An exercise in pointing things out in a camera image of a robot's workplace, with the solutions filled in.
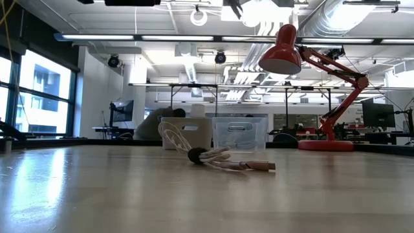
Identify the black round ceiling speaker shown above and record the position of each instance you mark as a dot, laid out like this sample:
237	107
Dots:
220	57
113	61

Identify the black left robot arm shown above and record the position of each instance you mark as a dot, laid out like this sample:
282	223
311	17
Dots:
13	132

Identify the clear plastic bin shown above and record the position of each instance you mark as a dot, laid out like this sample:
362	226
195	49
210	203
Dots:
200	136
255	129

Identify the long ceiling light bar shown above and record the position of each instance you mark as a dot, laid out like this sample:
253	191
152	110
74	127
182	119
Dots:
174	37

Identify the white paper roll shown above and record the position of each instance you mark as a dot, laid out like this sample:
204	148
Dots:
198	111

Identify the black computer monitor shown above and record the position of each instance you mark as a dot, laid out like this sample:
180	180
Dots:
378	115
124	111

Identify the person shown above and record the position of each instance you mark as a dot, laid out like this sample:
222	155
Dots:
152	126

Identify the silver ventilation duct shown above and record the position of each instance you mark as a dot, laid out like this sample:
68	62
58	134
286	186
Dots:
330	16

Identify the red desk lamp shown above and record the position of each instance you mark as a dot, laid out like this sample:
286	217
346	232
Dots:
281	51

